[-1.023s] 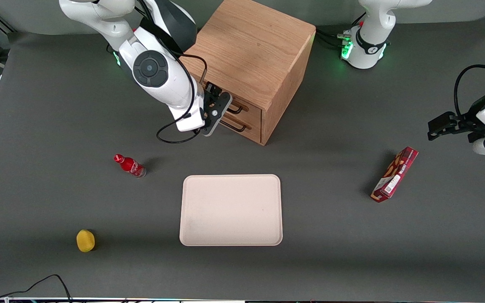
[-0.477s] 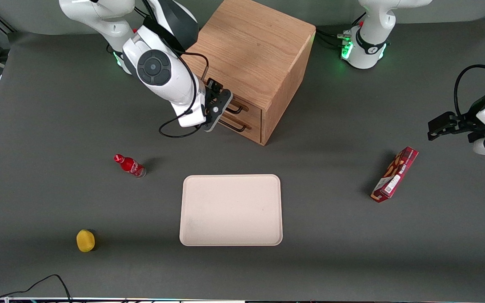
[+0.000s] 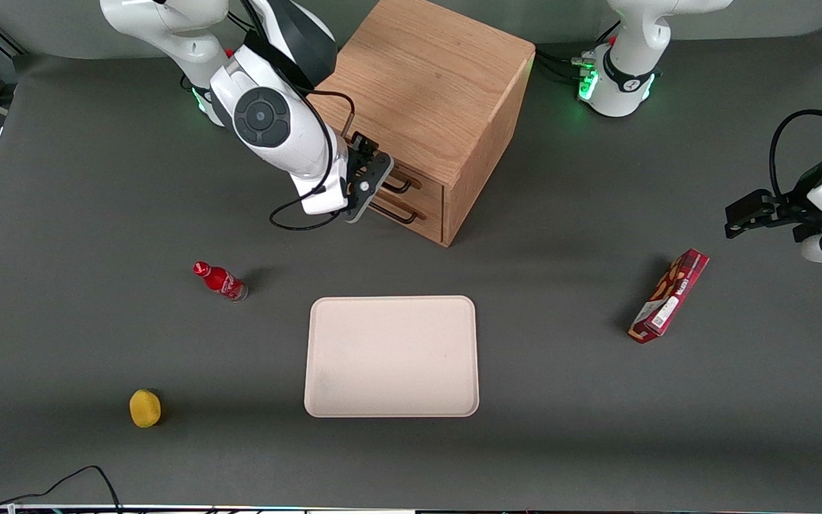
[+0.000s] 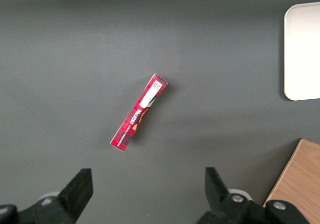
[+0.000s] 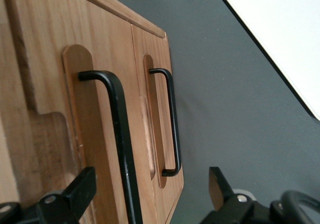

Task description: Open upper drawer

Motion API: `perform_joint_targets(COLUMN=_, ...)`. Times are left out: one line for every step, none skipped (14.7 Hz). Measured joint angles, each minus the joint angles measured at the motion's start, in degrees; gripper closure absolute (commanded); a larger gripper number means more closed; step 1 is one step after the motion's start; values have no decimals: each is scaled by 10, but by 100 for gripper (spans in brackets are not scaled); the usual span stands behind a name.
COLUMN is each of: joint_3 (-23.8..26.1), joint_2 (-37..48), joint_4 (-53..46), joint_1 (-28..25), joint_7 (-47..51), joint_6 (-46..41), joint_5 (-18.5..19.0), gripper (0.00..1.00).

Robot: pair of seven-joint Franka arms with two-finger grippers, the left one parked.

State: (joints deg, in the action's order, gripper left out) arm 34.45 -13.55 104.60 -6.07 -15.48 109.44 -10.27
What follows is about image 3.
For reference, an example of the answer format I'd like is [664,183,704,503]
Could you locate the wooden drawer with lower handle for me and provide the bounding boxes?
[367,191,445,245]

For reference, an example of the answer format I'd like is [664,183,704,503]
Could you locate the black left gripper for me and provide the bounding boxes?
[724,154,822,243]

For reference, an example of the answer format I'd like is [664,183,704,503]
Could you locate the black right arm wrist cable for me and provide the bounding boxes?
[243,0,356,231]

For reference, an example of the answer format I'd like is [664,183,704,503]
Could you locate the black metal drawer handle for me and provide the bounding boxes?
[370,201,427,226]
[381,168,423,195]

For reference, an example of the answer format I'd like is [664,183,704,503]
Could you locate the black left arm base cable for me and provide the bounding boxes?
[535,47,589,68]
[538,57,589,86]

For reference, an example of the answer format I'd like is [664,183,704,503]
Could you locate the wooden drawer with higher handle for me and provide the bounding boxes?
[381,161,445,216]

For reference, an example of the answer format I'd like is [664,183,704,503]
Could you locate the red tartan shortbread box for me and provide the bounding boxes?
[628,248,710,345]

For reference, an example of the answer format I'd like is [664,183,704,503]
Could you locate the oak wooden drawer cabinet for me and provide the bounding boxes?
[309,0,537,248]

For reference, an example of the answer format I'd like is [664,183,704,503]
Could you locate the yellow lemon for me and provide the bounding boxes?
[129,389,163,429]

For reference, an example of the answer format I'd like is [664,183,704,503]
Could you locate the small red soda bottle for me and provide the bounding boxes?
[192,261,249,303]

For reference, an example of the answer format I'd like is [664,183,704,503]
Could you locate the thin black table-edge cable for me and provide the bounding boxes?
[0,465,123,514]

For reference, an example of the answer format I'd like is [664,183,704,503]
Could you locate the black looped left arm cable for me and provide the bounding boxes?
[769,109,822,202]

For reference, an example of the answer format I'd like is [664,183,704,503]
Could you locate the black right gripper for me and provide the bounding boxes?
[342,131,395,224]

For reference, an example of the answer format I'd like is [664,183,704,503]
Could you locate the cream rectangular plastic tray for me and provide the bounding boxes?
[303,295,480,419]

